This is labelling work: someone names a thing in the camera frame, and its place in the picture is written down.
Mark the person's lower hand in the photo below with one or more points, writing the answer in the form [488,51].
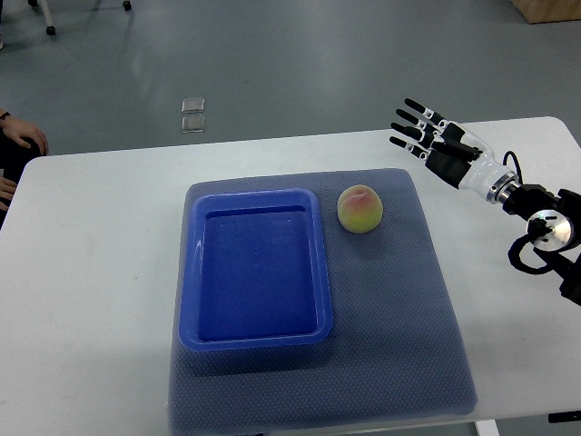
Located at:
[7,192]

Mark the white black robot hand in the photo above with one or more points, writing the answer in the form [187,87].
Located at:
[454,154]

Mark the person's hand with wristband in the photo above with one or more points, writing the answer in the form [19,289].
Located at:
[23,132]

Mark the peach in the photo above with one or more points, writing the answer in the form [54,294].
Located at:
[359,209]

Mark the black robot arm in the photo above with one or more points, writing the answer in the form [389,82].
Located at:
[553,227]

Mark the upper metal floor plate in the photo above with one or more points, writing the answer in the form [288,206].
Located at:
[193,105]

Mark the chair base with castors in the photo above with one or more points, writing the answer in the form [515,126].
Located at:
[44,8]

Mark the wooden box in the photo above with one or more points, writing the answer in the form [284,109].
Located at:
[548,11]

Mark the grey-blue textured mat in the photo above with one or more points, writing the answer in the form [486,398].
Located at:
[394,352]

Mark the blue plastic tray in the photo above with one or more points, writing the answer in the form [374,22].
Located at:
[255,272]

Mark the white table leg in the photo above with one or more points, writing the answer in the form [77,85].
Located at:
[486,428]

